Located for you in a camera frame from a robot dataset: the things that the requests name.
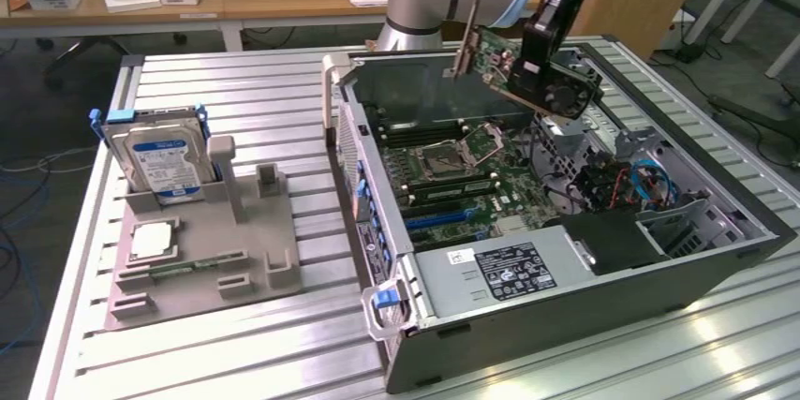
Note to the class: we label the green graphics card black fan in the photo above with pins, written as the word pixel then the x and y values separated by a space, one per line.
pixel 493 58

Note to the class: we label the wooden cabinet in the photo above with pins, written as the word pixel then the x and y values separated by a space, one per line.
pixel 663 6

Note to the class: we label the white box red button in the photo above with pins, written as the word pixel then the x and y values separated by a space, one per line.
pixel 675 39

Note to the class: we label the black power adapter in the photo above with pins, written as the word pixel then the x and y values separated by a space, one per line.
pixel 687 53

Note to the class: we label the metal disk bay cage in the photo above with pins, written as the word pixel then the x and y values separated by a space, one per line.
pixel 563 147

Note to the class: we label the metal socket cover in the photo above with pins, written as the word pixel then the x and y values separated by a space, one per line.
pixel 484 144

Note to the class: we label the CPU socket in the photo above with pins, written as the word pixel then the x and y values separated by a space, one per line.
pixel 440 156

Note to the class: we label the black power connector bundle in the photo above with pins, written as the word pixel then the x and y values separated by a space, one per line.
pixel 593 184

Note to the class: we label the green motherboard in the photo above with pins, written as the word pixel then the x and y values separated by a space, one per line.
pixel 519 194

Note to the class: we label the RAM stick with white label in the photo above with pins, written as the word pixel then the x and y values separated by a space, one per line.
pixel 453 190

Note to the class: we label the black stand base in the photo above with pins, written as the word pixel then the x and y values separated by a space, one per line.
pixel 763 114

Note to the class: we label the silver chipset heatsink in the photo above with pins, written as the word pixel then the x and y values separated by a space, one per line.
pixel 513 226

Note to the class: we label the black plastic shroud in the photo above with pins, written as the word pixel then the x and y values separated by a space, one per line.
pixel 605 241

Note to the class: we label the grey power supply unit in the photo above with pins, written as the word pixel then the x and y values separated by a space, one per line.
pixel 449 287

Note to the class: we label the blue case latch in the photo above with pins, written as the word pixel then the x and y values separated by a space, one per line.
pixel 384 299

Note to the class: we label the black open PC case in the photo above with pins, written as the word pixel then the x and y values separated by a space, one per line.
pixel 563 325

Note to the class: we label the hard disk in blue caddy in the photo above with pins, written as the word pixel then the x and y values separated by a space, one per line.
pixel 159 161

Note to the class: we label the grey parts rack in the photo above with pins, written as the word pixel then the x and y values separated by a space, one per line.
pixel 200 236

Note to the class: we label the black chair base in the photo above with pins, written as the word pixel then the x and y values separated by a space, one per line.
pixel 87 51

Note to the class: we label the green RAM stick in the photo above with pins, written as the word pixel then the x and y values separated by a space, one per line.
pixel 181 269

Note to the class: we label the silver CPU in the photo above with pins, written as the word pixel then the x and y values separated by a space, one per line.
pixel 152 241

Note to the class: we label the orange box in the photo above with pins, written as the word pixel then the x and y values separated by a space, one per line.
pixel 17 1

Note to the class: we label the white table frame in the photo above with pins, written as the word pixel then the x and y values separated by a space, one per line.
pixel 715 2

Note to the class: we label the wooden desk white frame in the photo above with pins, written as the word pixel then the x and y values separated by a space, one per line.
pixel 63 15

